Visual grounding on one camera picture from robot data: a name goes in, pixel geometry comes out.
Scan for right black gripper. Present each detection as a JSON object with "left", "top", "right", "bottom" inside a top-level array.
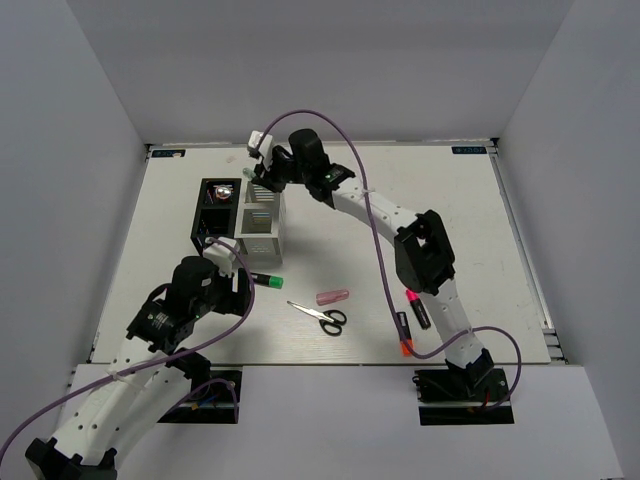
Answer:
[{"left": 252, "top": 149, "right": 311, "bottom": 193}]

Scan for pink eraser capsule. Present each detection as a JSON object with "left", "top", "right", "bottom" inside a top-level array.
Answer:
[{"left": 315, "top": 289, "right": 350, "bottom": 306}]

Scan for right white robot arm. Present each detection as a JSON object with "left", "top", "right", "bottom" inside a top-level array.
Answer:
[{"left": 247, "top": 129, "right": 494, "bottom": 399}]

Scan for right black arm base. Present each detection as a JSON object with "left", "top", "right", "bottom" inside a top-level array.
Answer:
[{"left": 412, "top": 368, "right": 515, "bottom": 426}]

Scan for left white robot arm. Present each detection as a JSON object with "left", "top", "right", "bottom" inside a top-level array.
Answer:
[{"left": 25, "top": 255, "right": 255, "bottom": 479}]

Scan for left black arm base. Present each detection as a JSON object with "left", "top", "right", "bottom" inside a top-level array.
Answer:
[{"left": 159, "top": 368, "right": 243, "bottom": 425}]

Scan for black green-capped marker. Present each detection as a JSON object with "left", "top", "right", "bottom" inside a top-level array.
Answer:
[{"left": 251, "top": 273, "right": 284, "bottom": 289}]

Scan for white pen holder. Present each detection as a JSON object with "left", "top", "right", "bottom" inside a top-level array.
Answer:
[{"left": 234, "top": 179, "right": 286, "bottom": 267}]

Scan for black pen holder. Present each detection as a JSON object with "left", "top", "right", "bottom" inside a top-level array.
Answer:
[{"left": 190, "top": 178, "right": 242, "bottom": 255}]

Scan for right blue table label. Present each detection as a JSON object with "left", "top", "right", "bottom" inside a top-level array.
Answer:
[{"left": 451, "top": 146, "right": 487, "bottom": 155}]

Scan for blue table label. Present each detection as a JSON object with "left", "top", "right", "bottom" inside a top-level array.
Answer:
[
  {"left": 151, "top": 149, "right": 186, "bottom": 158},
  {"left": 451, "top": 146, "right": 487, "bottom": 155}
]

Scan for left blue table label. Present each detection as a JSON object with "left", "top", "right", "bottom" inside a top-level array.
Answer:
[{"left": 151, "top": 149, "right": 186, "bottom": 158}]

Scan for orange capped black highlighter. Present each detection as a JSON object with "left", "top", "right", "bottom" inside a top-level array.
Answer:
[{"left": 396, "top": 311, "right": 413, "bottom": 357}]

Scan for pink capped black highlighter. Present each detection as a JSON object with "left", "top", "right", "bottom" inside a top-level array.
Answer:
[{"left": 405, "top": 289, "right": 431, "bottom": 330}]

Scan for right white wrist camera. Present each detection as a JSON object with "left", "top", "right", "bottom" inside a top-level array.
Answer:
[{"left": 247, "top": 130, "right": 274, "bottom": 169}]

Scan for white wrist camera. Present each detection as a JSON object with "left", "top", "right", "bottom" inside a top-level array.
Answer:
[
  {"left": 202, "top": 237, "right": 240, "bottom": 278},
  {"left": 247, "top": 130, "right": 274, "bottom": 169}
]

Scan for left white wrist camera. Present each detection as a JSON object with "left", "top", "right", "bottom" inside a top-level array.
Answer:
[{"left": 202, "top": 237, "right": 240, "bottom": 278}]

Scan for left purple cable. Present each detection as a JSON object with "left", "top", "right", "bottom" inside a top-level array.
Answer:
[{"left": 0, "top": 237, "right": 259, "bottom": 456}]

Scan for purple cable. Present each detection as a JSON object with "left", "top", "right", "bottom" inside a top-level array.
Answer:
[
  {"left": 0, "top": 237, "right": 259, "bottom": 456},
  {"left": 257, "top": 109, "right": 524, "bottom": 414}
]

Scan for black handled scissors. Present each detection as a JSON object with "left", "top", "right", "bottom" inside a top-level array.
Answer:
[{"left": 287, "top": 301, "right": 348, "bottom": 337}]

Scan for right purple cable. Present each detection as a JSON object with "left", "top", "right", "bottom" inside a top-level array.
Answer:
[{"left": 257, "top": 109, "right": 524, "bottom": 414}]

